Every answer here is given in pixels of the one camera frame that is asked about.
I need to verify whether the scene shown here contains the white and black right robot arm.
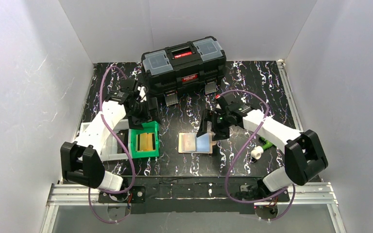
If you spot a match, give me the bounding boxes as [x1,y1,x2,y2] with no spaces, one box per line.
[197,93,328,197]

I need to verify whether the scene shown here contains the green plastic bin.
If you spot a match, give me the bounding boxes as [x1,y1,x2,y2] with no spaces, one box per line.
[128,121,160,159]

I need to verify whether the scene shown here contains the yellow cards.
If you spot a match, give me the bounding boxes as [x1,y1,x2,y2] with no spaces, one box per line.
[136,133,156,152]

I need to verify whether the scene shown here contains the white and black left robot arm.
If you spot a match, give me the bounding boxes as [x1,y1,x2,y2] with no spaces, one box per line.
[60,79,159,194]

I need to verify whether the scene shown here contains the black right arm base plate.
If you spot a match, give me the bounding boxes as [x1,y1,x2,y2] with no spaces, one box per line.
[233,185,290,207]

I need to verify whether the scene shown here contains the black plastic toolbox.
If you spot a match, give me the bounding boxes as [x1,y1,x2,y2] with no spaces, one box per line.
[141,36,226,98]

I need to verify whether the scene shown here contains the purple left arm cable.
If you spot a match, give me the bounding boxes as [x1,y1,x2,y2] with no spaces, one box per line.
[87,65,137,224]

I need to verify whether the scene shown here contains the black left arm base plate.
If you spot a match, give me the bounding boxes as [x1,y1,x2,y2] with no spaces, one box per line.
[98,185,146,204]

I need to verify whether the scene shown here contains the white plastic bin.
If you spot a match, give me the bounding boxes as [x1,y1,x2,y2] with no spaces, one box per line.
[75,119,128,162]

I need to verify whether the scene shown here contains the aluminium front rail frame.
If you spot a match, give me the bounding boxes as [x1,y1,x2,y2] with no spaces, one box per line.
[41,183,346,233]

